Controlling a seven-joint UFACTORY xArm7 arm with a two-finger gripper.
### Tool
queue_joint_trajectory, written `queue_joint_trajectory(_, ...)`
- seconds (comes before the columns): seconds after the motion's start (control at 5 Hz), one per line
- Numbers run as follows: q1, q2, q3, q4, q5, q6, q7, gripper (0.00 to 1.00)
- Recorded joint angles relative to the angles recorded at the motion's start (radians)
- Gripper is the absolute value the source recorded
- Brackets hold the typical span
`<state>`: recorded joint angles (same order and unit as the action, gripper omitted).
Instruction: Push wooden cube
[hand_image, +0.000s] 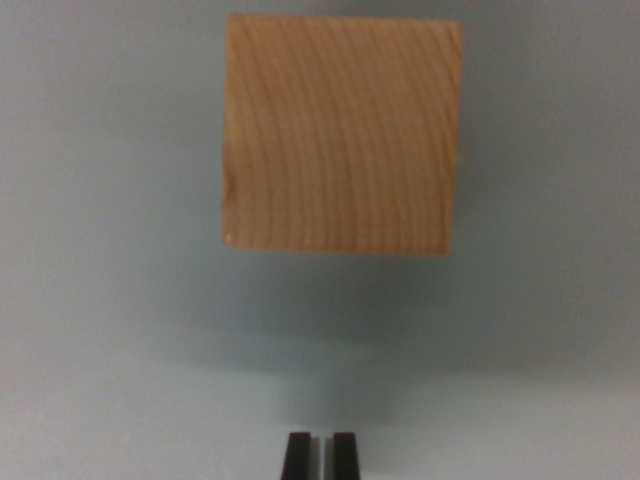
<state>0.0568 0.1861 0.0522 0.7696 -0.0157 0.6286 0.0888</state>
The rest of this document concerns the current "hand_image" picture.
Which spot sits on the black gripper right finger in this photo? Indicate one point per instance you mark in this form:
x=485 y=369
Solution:
x=345 y=460

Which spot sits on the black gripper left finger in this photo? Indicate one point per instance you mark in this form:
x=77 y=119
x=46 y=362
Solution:
x=298 y=460

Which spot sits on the wooden cube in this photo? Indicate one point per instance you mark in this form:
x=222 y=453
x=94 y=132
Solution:
x=341 y=135

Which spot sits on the white plastic tray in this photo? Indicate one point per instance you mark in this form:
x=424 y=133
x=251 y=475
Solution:
x=100 y=250

